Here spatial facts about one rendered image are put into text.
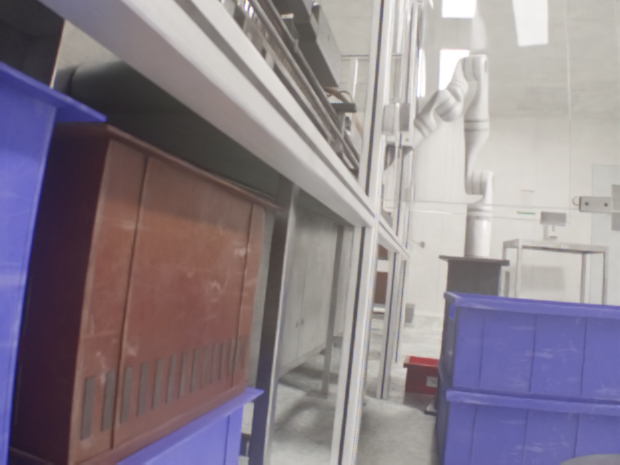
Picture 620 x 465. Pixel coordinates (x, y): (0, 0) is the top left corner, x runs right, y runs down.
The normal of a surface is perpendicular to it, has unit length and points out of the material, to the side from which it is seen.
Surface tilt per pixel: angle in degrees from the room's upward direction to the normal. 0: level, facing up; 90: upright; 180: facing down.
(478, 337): 90
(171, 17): 90
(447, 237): 90
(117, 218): 90
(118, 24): 180
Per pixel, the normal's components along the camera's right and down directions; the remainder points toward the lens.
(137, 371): 0.97, 0.07
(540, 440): -0.19, -0.16
